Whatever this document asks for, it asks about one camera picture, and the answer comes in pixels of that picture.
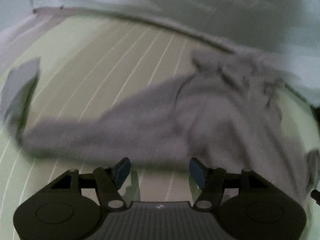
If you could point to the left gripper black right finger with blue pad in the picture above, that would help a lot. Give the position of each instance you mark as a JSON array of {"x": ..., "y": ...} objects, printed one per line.
[{"x": 211, "y": 182}]

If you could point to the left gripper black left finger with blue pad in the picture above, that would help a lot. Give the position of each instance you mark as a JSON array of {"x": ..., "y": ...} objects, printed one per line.
[{"x": 109, "y": 180}]

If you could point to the grey garment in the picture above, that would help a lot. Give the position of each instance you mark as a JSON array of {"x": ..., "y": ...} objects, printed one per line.
[{"x": 223, "y": 113}]

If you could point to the white printed storage bag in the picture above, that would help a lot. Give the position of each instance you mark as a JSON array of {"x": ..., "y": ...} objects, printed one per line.
[{"x": 287, "y": 31}]

